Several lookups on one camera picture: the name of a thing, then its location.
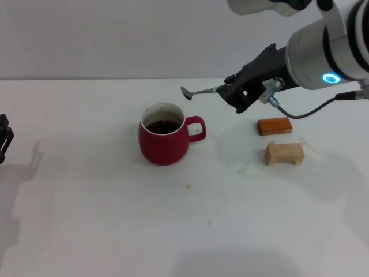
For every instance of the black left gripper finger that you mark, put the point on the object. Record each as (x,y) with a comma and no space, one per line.
(5,138)

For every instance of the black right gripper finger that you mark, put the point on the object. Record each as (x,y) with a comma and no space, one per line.
(233,95)
(230,80)

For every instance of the light wooden bridge block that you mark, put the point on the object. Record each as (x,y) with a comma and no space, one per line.
(284,150)

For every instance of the orange wooden block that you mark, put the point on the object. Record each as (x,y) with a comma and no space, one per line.
(274,126)

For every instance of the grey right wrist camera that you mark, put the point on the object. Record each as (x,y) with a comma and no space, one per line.
(248,5)

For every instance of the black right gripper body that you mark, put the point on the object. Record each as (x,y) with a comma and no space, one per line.
(265,67)

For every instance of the red ceramic coffee cup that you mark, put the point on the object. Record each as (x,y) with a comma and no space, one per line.
(164,150)

